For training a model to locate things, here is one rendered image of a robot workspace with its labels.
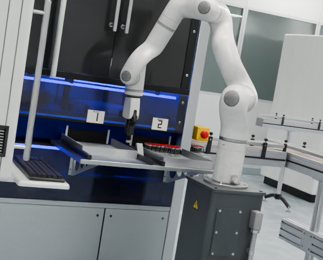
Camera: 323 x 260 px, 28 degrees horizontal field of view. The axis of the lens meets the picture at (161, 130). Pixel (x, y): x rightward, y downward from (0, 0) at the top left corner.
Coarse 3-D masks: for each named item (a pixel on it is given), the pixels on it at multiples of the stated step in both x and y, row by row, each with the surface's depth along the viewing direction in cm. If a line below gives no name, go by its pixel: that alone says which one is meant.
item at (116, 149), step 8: (64, 136) 305; (80, 144) 283; (88, 144) 309; (96, 144) 314; (104, 144) 318; (112, 144) 319; (120, 144) 310; (88, 152) 281; (96, 152) 283; (104, 152) 284; (112, 152) 286; (120, 152) 287; (128, 152) 289; (136, 152) 291
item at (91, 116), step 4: (88, 112) 306; (92, 112) 306; (96, 112) 307; (100, 112) 308; (104, 112) 309; (88, 116) 306; (92, 116) 307; (96, 116) 308; (100, 116) 308; (88, 120) 306; (92, 120) 307; (100, 120) 309
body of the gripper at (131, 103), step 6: (126, 96) 288; (132, 96) 287; (126, 102) 290; (132, 102) 286; (138, 102) 287; (126, 108) 290; (132, 108) 286; (138, 108) 287; (126, 114) 289; (132, 114) 287; (138, 114) 288
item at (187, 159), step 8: (136, 144) 314; (152, 152) 296; (184, 152) 323; (168, 160) 286; (176, 160) 287; (184, 160) 289; (192, 160) 290; (200, 160) 292; (208, 160) 300; (208, 168) 294
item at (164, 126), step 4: (152, 120) 320; (156, 120) 321; (164, 120) 323; (152, 124) 320; (156, 124) 321; (164, 124) 323; (152, 128) 321; (156, 128) 322; (160, 128) 323; (164, 128) 324
